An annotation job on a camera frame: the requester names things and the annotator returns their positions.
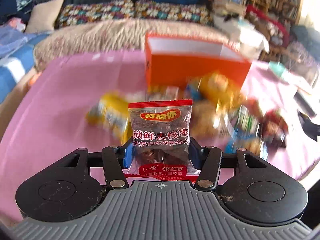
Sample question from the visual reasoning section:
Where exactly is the red jujube snack packet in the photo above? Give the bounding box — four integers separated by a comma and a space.
127, 99, 193, 180

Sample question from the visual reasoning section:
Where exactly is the yellow snack packet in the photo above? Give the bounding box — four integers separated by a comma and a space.
86, 93, 132, 144

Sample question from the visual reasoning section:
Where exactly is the orange-yellow snack packet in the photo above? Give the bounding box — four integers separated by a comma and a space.
198, 73, 246, 112

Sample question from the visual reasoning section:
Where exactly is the pink tablecloth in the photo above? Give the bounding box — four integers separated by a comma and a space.
1, 50, 319, 224

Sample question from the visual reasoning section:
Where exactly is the orange cardboard box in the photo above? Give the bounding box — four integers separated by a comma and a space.
145, 33, 251, 87

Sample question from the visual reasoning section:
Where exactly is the beige quilted sofa cover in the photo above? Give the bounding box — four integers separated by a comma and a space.
33, 18, 240, 72

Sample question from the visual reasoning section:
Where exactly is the blue striped blanket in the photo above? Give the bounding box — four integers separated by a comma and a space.
1, 33, 49, 103

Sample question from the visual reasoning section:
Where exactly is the left floral cushion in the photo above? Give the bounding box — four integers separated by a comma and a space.
56, 0, 135, 28

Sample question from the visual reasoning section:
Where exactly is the floral cushion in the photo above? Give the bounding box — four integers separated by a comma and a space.
56, 0, 135, 28
135, 0, 214, 26

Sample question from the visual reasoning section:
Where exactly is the right floral cushion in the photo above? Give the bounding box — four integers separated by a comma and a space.
135, 0, 214, 26

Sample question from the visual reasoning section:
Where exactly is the stack of books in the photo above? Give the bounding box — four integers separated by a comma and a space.
213, 0, 246, 18

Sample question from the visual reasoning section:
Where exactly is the cream pillow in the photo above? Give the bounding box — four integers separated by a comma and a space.
25, 0, 64, 33

